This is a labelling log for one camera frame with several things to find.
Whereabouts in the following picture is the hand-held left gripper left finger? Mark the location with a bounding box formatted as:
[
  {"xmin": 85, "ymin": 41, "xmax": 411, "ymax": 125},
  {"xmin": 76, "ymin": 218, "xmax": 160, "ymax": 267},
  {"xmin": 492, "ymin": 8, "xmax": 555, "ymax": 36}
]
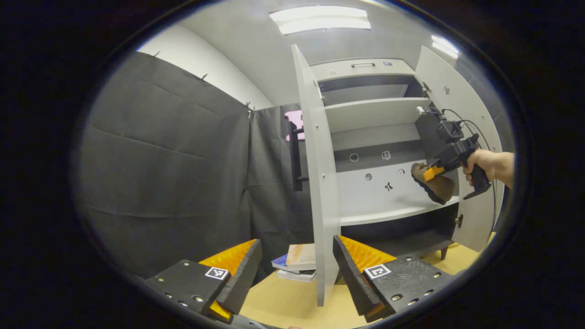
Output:
[{"xmin": 145, "ymin": 238, "xmax": 263, "ymax": 324}]

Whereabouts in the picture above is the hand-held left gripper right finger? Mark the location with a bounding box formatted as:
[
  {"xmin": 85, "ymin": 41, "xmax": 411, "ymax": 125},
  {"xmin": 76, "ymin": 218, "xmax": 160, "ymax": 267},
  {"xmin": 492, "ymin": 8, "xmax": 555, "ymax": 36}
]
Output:
[{"xmin": 332, "ymin": 234, "xmax": 457, "ymax": 323}]

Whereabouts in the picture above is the brown fuzzy shoe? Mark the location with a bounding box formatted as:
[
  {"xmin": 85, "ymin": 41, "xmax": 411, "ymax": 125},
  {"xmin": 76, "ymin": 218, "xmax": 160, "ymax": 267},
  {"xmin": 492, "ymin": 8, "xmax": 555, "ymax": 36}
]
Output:
[{"xmin": 410, "ymin": 162, "xmax": 457, "ymax": 205}]

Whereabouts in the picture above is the grey shoe cabinet door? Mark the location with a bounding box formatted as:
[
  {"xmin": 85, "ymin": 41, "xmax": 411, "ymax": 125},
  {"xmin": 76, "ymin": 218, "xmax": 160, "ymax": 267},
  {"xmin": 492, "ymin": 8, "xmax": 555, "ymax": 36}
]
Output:
[
  {"xmin": 414, "ymin": 45, "xmax": 505, "ymax": 253},
  {"xmin": 287, "ymin": 43, "xmax": 342, "ymax": 308}
]

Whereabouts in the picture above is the grey shoe cabinet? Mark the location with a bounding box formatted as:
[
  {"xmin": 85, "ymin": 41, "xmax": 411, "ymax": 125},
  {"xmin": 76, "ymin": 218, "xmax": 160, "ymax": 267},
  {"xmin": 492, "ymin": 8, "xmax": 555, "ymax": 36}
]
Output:
[{"xmin": 311, "ymin": 58, "xmax": 460, "ymax": 262}]

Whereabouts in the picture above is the blue cover book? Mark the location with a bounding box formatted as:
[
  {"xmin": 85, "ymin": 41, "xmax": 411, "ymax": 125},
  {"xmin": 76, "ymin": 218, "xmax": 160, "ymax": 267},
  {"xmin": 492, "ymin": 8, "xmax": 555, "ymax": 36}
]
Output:
[{"xmin": 271, "ymin": 254, "xmax": 316, "ymax": 275}]

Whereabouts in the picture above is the white book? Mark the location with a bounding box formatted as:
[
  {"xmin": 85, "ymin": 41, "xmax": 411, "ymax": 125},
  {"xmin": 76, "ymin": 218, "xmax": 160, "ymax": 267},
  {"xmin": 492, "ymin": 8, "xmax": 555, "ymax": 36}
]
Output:
[{"xmin": 277, "ymin": 269, "xmax": 317, "ymax": 282}]

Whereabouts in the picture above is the small ceiling light panel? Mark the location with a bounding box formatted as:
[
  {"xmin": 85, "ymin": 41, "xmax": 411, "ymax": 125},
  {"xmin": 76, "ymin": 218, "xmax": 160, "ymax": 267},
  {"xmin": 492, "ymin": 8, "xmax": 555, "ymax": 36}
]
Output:
[{"xmin": 431, "ymin": 35, "xmax": 459, "ymax": 59}]

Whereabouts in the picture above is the black backdrop cloth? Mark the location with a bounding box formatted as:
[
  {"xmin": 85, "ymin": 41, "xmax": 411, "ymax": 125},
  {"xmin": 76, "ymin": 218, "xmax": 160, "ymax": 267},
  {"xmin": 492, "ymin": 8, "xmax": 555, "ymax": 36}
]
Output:
[{"xmin": 75, "ymin": 51, "xmax": 516, "ymax": 280}]

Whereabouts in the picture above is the large ceiling light panel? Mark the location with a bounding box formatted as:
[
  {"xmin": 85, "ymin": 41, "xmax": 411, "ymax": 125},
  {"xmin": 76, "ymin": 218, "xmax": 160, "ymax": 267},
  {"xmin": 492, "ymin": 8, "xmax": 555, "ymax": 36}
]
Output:
[{"xmin": 269, "ymin": 5, "xmax": 372, "ymax": 36}]

